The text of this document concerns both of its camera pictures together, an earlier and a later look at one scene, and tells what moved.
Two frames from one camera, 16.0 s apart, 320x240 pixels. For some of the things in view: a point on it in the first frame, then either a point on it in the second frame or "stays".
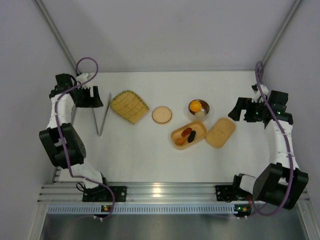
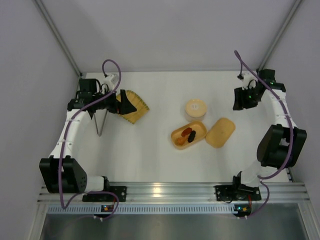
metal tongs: [99, 132] stays
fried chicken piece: [181, 140] stays
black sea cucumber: [191, 136] stays
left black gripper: [86, 97] to [120, 105]
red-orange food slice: [186, 131] stays
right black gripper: [246, 110] to [244, 99]
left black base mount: [101, 194] stays
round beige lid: [162, 114] to [196, 108]
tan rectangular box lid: [220, 132] stays
